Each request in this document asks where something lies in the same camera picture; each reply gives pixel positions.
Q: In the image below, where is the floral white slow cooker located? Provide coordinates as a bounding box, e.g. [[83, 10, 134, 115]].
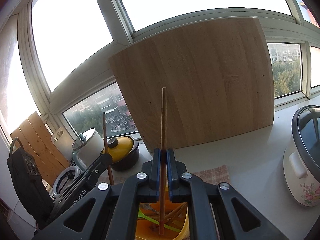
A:
[[283, 105, 319, 207]]

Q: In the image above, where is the black pot yellow lid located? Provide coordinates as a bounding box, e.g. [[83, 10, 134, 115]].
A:
[[107, 136, 140, 172]]

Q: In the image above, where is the green plastic spoon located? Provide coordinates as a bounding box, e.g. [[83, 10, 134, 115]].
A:
[[138, 209, 181, 232]]

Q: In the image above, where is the white teal electric cooker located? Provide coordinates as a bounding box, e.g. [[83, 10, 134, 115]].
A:
[[72, 128, 104, 171]]

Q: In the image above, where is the brown wooden chopstick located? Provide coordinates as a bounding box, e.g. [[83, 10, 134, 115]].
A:
[[165, 203, 187, 225]]

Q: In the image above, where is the short brown chopstick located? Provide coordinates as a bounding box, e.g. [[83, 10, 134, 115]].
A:
[[159, 87, 167, 236]]

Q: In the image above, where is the yellow plastic utensil holder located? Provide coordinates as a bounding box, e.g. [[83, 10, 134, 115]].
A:
[[135, 202, 189, 239]]

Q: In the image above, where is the pink plaid table cloth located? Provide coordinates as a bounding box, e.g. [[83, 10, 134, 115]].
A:
[[98, 164, 231, 186]]

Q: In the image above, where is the white ring light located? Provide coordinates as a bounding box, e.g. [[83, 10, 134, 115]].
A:
[[53, 165, 81, 199]]

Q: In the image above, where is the slatted wooden board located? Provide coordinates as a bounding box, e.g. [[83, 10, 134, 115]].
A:
[[10, 112, 70, 186]]

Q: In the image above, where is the white cutting board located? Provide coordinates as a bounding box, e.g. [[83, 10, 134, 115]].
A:
[[51, 127, 74, 161]]

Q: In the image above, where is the large wooden board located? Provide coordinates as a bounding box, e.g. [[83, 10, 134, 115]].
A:
[[108, 17, 274, 151]]

